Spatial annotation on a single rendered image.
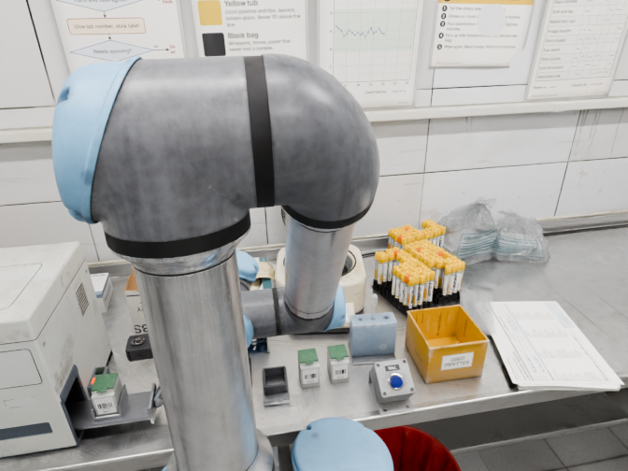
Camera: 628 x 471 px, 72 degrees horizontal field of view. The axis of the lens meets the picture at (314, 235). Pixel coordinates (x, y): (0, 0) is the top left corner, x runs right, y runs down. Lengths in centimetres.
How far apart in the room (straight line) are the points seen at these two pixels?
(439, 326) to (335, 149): 82
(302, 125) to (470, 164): 124
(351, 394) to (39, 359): 58
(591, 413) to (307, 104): 181
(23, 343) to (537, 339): 106
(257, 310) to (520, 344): 70
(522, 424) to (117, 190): 169
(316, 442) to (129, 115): 41
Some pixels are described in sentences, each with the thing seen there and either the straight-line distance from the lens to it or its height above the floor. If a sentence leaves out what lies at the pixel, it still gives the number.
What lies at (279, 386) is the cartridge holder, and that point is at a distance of 94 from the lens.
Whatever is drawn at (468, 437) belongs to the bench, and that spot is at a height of 27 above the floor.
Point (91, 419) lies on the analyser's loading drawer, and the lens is 98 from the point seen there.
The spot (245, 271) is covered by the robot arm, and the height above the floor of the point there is 121.
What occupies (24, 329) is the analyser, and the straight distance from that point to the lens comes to 83.
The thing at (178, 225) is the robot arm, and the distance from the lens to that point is 31.
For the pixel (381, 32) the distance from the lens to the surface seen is 130.
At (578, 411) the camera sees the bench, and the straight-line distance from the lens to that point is 198.
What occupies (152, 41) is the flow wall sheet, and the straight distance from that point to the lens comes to 125.
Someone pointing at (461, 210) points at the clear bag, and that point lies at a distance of 147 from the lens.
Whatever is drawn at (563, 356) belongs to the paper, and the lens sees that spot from 116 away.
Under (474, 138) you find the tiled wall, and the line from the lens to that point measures 149.
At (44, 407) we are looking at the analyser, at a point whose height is 99.
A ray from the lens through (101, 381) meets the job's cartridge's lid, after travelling 94.
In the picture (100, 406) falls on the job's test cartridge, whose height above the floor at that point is 95.
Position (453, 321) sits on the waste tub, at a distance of 110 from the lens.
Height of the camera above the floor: 158
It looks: 26 degrees down
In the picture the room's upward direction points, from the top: 1 degrees counter-clockwise
